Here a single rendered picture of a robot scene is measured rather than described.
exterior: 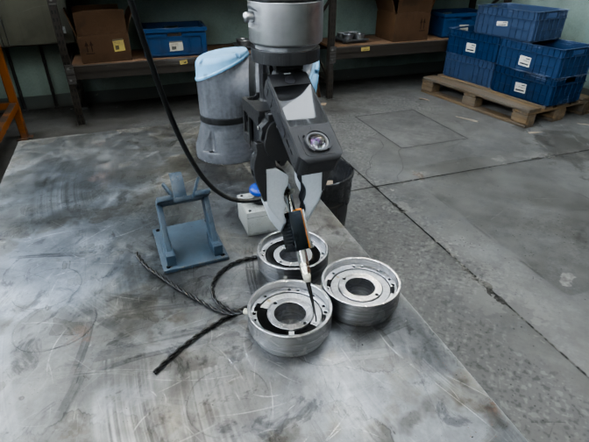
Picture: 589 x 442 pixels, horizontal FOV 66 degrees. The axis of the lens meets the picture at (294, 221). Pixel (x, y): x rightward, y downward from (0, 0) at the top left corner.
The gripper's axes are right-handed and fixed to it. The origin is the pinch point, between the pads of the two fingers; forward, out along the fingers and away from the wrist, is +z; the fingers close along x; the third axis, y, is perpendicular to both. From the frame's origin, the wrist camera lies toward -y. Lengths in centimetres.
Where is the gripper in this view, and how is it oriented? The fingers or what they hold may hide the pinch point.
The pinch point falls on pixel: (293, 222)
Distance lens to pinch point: 55.3
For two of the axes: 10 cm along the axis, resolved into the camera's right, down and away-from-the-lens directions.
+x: -9.2, 2.0, -3.3
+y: -3.9, -4.7, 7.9
